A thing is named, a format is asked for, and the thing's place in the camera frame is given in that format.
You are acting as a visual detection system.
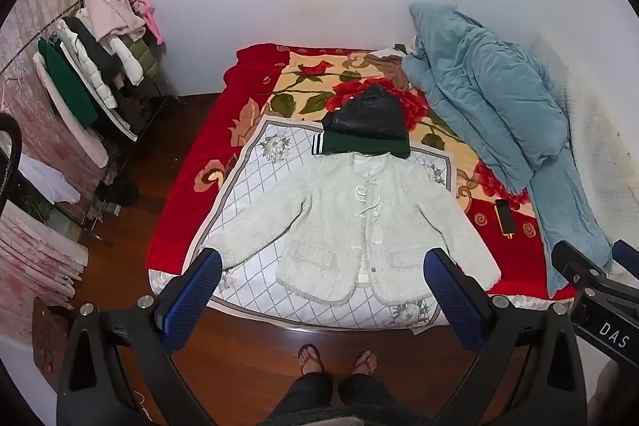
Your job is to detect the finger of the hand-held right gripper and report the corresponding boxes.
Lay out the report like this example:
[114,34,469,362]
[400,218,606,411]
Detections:
[612,239,639,279]
[550,240,609,292]

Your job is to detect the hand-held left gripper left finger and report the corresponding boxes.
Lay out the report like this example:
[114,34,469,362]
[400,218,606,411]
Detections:
[56,249,224,426]

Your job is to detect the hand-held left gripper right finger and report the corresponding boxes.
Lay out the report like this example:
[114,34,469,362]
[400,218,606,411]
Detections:
[423,248,587,426]

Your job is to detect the white fuzzy jacket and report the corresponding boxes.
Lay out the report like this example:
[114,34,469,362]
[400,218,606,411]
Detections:
[202,151,501,307]

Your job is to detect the metal clothes rack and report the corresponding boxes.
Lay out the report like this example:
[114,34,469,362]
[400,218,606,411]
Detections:
[0,0,183,247]

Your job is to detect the black phone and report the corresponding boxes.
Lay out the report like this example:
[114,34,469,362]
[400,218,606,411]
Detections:
[494,199,518,238]

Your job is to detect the person's right foot in flip-flop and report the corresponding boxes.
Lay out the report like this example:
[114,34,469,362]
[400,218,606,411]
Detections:
[351,348,379,377]

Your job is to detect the person's foot in flip-flop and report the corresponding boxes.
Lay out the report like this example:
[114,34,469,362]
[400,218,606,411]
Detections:
[351,348,379,377]
[298,344,325,376]

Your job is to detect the red floral blanket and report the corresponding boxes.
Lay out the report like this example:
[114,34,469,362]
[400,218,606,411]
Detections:
[146,43,577,309]

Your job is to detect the black shoes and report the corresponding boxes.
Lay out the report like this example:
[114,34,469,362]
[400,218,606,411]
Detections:
[94,180,140,208]

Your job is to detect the person's right leg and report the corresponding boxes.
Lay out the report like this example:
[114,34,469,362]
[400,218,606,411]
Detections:
[338,373,400,426]

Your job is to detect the person's leg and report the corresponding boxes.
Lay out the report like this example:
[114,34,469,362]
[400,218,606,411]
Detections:
[338,373,400,426]
[270,371,334,426]

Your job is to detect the person's left foot in flip-flop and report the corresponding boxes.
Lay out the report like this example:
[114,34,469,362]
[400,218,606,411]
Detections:
[298,344,325,376]

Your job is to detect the person's left leg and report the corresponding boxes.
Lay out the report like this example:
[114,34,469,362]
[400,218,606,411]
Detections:
[270,371,334,426]

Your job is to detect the brown cardboard box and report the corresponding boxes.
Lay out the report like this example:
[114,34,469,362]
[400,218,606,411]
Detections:
[31,296,71,375]

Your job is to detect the pink patterned curtain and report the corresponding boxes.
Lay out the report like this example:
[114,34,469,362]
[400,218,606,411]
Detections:
[0,0,108,347]

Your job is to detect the blue duvet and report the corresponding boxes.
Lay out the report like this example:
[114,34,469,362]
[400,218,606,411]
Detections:
[402,0,615,299]

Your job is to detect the white cloth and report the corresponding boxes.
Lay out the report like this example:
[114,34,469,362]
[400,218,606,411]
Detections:
[16,153,81,206]

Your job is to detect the green and black jacket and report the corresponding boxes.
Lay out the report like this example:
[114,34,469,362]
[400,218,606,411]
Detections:
[312,83,411,159]

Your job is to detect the brown cloth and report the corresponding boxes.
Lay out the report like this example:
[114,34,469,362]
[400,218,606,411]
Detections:
[366,48,414,91]

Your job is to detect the olive puffer vest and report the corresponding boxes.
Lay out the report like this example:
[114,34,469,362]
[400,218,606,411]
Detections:
[117,34,161,83]

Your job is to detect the white puffer jacket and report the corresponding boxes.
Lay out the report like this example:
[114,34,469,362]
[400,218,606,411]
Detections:
[56,17,119,110]

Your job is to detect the dark green garment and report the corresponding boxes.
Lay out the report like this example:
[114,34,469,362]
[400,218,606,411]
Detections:
[37,38,101,130]

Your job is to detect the bright pink garment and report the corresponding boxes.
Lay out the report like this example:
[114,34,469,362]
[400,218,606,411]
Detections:
[136,0,165,46]

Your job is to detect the pink fuzzy garment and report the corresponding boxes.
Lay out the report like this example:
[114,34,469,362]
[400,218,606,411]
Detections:
[81,0,149,42]

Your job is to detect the black cable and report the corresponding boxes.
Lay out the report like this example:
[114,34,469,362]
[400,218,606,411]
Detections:
[0,113,24,220]

